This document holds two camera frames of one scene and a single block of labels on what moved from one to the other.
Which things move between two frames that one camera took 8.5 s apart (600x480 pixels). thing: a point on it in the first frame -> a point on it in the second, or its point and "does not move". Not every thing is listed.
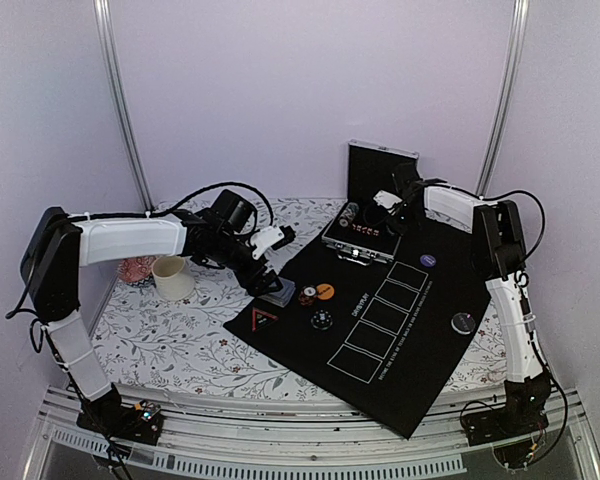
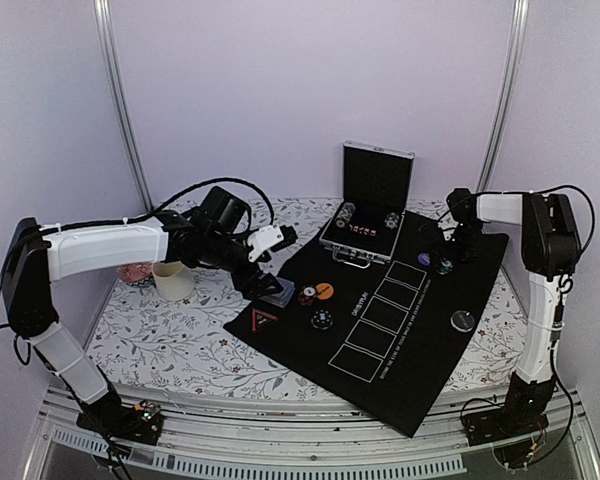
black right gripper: x=397 y=228 -> x=472 y=254
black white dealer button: x=463 y=322 does not move
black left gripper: x=259 y=287 does not move
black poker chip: x=321 y=319 does not move
